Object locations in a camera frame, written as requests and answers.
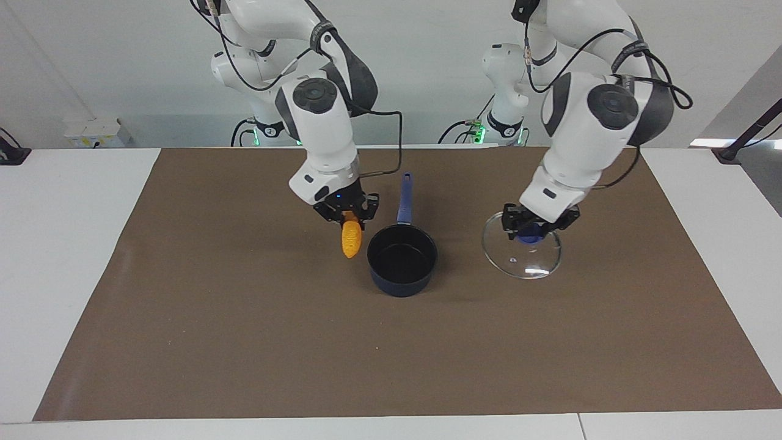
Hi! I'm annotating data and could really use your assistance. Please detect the yellow corn cob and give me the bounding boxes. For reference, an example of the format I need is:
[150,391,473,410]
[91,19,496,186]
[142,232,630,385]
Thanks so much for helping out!
[341,211,363,259]

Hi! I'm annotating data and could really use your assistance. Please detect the glass lid with blue knob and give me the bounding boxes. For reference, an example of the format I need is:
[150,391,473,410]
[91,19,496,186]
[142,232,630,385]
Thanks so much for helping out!
[481,211,562,281]

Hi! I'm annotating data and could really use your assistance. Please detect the brown table mat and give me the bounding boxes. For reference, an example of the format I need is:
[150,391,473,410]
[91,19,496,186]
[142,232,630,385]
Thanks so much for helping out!
[32,147,782,422]

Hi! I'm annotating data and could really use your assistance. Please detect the black stand leg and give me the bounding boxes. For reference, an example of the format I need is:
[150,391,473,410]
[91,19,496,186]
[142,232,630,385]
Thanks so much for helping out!
[711,101,782,163]

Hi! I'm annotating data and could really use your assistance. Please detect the white power strip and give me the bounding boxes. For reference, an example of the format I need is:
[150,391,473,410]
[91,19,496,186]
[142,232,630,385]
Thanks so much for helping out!
[64,117,133,149]

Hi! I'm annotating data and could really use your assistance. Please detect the dark pot with blue handle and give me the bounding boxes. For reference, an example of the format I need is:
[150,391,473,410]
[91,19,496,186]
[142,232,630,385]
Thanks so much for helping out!
[367,172,439,298]

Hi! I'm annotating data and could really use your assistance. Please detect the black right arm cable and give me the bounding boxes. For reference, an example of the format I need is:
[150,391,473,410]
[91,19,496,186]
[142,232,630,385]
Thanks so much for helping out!
[189,0,404,179]

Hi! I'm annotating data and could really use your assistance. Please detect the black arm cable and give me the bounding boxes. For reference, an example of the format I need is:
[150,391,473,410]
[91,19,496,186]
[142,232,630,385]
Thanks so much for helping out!
[522,0,694,190]
[189,0,404,179]

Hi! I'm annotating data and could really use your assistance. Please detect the black left base cable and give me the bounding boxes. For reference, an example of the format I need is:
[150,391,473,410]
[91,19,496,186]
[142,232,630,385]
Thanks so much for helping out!
[437,93,497,145]

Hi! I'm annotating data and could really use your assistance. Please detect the black base cable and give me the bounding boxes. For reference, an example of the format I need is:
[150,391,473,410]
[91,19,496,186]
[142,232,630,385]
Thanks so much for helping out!
[230,118,258,148]
[437,93,497,145]

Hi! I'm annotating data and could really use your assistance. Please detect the black right base cable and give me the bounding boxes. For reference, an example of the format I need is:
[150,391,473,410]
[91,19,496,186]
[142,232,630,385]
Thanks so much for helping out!
[230,118,258,148]

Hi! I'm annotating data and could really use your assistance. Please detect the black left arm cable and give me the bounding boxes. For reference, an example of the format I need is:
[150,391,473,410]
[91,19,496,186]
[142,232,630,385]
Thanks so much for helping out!
[522,0,694,190]

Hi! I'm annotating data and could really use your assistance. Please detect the black clamp mount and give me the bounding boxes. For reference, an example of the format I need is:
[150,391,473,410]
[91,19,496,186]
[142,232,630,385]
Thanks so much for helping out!
[0,127,32,166]

